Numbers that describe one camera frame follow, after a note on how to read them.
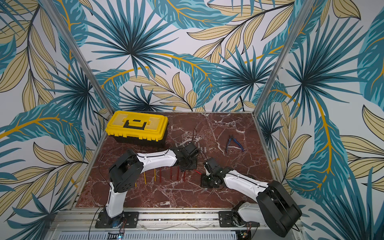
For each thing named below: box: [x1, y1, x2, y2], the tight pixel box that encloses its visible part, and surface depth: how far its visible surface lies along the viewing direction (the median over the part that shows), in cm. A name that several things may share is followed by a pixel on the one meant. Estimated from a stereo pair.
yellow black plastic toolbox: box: [105, 110, 169, 145], surface depth 91 cm
